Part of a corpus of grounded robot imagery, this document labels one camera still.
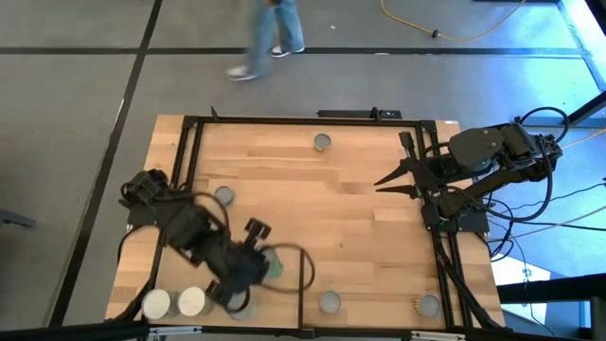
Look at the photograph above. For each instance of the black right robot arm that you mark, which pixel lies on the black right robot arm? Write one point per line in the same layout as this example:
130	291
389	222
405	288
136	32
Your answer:
473	147

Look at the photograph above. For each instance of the short yellow-green can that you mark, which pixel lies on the short yellow-green can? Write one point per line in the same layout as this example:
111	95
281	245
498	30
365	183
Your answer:
322	141

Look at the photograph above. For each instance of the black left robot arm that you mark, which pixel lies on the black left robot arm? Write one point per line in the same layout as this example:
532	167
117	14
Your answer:
191	232

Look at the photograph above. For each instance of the person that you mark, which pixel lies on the person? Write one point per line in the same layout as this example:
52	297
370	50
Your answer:
262	38

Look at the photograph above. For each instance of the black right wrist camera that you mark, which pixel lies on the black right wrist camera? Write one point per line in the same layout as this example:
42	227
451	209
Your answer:
407	142

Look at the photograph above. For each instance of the red can with yellow rings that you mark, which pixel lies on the red can with yellow rings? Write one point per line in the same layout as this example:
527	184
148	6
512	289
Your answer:
330	301

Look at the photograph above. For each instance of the white label plate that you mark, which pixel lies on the white label plate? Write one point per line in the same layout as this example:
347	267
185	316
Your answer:
438	335
175	330

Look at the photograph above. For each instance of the black floor stand base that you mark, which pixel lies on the black floor stand base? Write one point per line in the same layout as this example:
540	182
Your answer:
587	108

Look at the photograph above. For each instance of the short gray-blue can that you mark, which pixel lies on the short gray-blue can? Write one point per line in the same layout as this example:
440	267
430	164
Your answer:
224	195

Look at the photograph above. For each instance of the gray floor stand foot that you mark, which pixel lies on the gray floor stand foot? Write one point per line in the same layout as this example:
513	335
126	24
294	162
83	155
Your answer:
14	219

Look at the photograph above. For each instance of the black aluminium table frame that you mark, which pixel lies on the black aluminium table frame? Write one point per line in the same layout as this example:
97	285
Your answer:
284	120

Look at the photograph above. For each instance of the tall pale label can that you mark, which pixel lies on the tall pale label can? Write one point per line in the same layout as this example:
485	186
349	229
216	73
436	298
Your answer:
191	301

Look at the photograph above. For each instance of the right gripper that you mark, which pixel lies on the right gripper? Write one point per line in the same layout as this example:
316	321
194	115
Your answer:
431	180

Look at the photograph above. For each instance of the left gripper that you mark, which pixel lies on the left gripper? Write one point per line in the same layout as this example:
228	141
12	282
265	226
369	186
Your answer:
239	272

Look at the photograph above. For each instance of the black overhead rig beam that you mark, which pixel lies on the black overhead rig beam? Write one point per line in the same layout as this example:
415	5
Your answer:
355	334
558	288

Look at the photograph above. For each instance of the black bar device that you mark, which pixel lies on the black bar device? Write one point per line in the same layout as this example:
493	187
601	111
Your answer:
350	114

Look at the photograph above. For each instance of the rainbow label can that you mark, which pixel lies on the rainbow label can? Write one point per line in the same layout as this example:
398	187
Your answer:
277	267

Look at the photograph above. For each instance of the tall blue label can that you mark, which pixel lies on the tall blue label can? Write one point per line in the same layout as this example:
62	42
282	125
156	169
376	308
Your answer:
156	304

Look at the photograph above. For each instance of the black table-level camera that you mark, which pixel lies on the black table-level camera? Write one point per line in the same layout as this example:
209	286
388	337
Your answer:
307	333

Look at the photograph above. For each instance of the cream green label can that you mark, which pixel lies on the cream green label can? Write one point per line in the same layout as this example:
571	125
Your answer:
244	310

